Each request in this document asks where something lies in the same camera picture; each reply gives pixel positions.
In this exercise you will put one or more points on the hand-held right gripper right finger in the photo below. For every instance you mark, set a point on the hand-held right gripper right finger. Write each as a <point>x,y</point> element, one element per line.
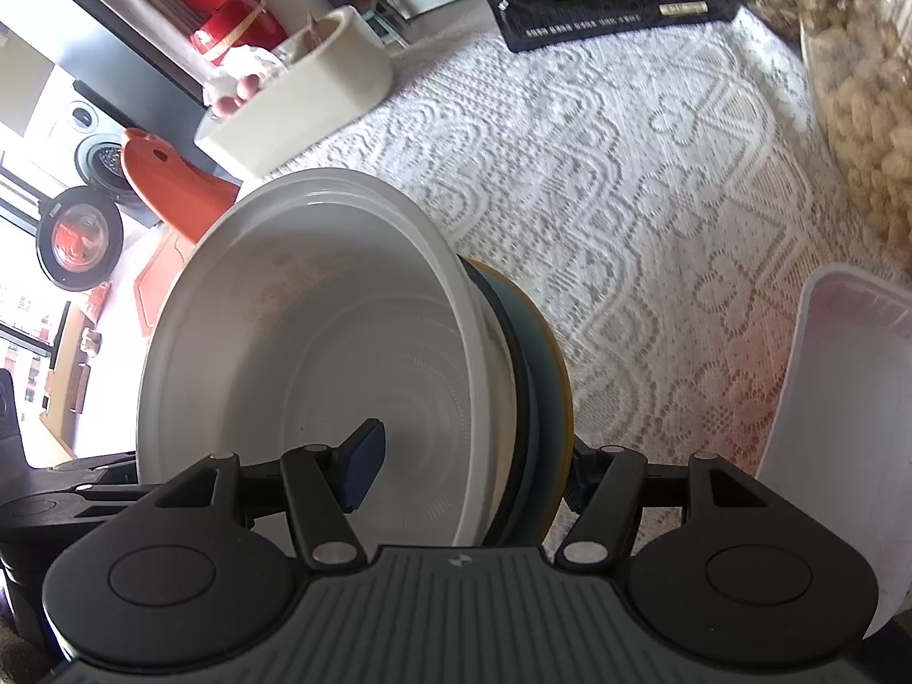
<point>605,486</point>

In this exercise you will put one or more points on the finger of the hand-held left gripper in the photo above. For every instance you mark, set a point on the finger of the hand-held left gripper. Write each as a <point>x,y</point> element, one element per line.
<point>100,467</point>

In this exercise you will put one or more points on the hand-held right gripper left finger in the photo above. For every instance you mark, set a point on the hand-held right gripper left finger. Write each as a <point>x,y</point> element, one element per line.
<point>363,467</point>

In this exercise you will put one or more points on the blue ceramic bowl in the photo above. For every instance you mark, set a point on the blue ceramic bowl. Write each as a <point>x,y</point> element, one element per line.
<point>531,399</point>

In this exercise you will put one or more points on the white paper bowl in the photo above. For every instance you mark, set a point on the white paper bowl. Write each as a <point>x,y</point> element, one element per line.
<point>320,335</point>

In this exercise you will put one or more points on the black frying pan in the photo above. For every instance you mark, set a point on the black frying pan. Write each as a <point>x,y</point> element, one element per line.
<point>78,239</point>

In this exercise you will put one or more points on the white plastic tub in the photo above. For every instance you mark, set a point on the white plastic tub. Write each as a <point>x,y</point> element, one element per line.
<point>833,406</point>

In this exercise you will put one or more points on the white lace tablecloth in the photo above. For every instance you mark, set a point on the white lace tablecloth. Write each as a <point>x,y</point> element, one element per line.
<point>641,228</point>

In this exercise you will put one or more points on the orange cutting board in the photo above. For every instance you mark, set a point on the orange cutting board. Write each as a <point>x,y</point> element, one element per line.
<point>178,185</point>

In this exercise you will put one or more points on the dark round appliance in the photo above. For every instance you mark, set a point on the dark round appliance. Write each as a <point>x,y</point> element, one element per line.
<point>107,164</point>

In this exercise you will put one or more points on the beige oval container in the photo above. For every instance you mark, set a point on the beige oval container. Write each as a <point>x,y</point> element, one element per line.
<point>320,100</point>

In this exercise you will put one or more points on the brown egg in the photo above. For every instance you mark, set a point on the brown egg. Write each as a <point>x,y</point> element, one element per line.
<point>222,109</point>
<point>246,87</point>

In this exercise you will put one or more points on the glass jar of peanuts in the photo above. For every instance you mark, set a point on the glass jar of peanuts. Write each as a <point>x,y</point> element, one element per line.
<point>869,121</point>

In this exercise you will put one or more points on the red container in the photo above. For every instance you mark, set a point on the red container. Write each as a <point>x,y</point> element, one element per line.
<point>235,21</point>

